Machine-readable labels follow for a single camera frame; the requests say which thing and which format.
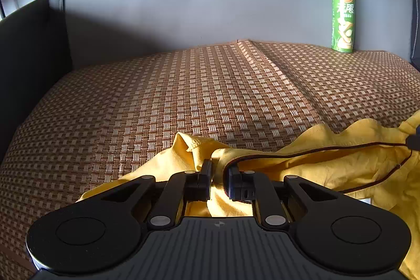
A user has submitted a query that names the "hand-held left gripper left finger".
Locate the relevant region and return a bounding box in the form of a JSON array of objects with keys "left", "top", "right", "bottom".
[{"left": 100, "top": 159, "right": 214, "bottom": 231}]

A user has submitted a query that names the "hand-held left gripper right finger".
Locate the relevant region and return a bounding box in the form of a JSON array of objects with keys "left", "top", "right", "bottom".
[{"left": 226, "top": 165, "right": 333, "bottom": 231}]

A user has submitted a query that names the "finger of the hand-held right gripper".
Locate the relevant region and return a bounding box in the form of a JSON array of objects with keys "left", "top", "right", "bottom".
[{"left": 406, "top": 124, "right": 420, "bottom": 150}]

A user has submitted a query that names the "yellow garment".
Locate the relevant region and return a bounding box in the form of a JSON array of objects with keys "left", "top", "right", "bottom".
[{"left": 77, "top": 109, "right": 420, "bottom": 280}]

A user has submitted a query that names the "brown woven seat mat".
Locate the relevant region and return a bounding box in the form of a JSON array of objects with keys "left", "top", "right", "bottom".
[{"left": 0, "top": 39, "right": 420, "bottom": 280}]

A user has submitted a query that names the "dark cushion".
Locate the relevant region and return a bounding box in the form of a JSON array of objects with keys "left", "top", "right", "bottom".
[{"left": 407, "top": 0, "right": 420, "bottom": 62}]

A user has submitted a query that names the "green chip can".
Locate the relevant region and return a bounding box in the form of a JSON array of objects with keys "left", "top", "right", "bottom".
[{"left": 330, "top": 0, "right": 356, "bottom": 54}]

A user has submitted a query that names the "grey sofa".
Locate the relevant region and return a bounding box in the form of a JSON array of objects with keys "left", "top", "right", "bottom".
[{"left": 0, "top": 0, "right": 420, "bottom": 162}]

